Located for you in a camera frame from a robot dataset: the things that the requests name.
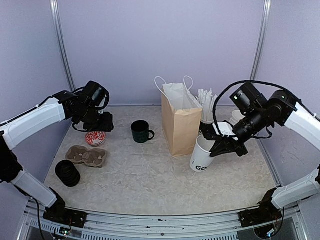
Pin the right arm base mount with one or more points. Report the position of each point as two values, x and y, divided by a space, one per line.
263 214

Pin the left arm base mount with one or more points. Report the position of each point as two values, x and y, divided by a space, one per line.
65 216

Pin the stack of white cups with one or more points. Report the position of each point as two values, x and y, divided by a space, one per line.
236 116

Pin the left aluminium frame post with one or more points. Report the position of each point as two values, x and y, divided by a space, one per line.
54 6

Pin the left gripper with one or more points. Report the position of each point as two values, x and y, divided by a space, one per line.
106 125

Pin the black cup with straws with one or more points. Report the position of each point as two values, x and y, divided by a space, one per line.
206 99

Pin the front aluminium rail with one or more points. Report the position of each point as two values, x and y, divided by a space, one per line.
109 226

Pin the brown paper bag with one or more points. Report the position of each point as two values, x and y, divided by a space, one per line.
181 115

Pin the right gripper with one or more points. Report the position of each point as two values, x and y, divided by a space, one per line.
228 144

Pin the stack of black lids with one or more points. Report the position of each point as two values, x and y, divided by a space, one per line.
67 173

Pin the white paper cup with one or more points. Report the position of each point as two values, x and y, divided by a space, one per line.
201 159

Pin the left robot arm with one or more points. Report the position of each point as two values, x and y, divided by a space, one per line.
84 105

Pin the aluminium frame post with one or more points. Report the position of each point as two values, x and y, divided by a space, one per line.
261 39
54 6

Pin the red patterned bowl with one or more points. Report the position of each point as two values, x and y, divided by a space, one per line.
95 138

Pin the cardboard cup carrier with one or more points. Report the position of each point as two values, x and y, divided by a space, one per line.
94 158

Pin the dark green mug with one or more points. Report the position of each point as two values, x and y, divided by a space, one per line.
141 132

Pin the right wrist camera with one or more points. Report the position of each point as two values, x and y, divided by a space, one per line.
224 129

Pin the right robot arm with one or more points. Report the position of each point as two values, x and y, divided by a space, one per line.
264 105

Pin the right aluminium frame post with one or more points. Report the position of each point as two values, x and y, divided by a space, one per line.
261 39

